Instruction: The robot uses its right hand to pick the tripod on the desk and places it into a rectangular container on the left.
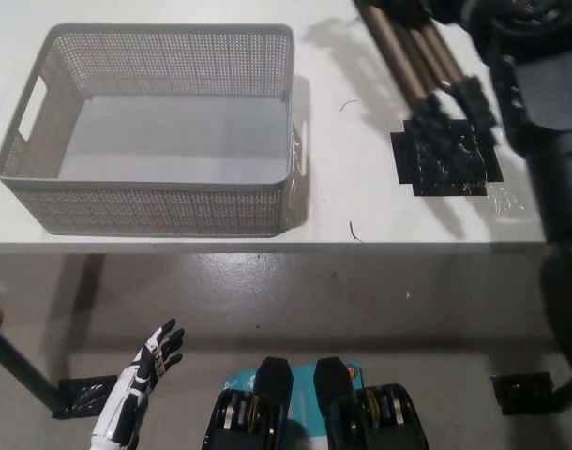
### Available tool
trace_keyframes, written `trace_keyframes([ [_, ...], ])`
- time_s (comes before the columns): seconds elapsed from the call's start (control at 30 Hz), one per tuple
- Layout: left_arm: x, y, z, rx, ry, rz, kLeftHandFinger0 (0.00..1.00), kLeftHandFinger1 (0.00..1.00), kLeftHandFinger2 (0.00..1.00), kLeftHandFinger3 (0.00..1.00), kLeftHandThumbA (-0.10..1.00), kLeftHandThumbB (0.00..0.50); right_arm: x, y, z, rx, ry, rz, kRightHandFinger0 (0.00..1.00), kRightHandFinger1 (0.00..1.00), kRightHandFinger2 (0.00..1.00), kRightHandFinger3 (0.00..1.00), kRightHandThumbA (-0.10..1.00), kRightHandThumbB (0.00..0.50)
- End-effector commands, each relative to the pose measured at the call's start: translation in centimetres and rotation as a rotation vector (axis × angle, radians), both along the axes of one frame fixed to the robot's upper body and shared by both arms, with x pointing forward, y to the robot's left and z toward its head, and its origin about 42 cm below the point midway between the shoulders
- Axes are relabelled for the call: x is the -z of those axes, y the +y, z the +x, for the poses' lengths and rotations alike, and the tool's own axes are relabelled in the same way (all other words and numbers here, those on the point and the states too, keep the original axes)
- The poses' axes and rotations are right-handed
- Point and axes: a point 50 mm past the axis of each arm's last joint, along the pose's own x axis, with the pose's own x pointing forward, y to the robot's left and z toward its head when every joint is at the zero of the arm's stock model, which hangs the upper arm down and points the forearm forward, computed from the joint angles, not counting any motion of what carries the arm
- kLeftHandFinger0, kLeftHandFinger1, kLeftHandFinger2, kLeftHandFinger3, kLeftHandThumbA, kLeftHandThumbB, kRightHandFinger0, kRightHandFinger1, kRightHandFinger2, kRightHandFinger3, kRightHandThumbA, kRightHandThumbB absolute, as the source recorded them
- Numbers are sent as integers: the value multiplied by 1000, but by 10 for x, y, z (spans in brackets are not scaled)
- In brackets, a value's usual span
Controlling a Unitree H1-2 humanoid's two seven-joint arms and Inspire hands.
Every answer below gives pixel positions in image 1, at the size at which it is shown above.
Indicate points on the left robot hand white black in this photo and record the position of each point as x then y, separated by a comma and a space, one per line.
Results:
136, 379

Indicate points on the bronze and black camera tripod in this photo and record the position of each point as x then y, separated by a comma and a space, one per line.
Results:
417, 51

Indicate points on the black tape patch on desk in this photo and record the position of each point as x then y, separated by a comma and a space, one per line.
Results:
450, 169

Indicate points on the black metal table leg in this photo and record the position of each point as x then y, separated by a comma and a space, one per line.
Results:
19, 361

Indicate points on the grey perforated plastic basket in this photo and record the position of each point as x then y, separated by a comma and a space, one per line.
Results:
173, 140

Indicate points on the small dark debris strand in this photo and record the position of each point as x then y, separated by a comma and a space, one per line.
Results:
353, 232

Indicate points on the thin curved dark thread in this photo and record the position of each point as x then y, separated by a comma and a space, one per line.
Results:
346, 104

